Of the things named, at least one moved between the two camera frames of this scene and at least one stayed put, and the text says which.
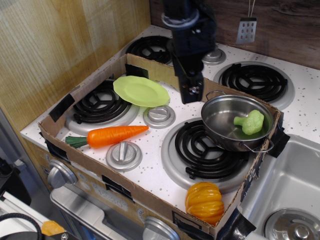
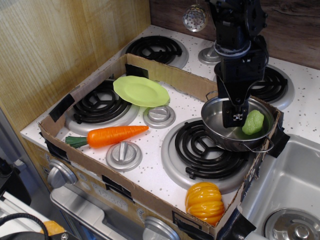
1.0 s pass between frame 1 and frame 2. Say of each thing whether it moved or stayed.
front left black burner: stayed
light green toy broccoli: stayed
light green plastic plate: stayed
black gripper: moved
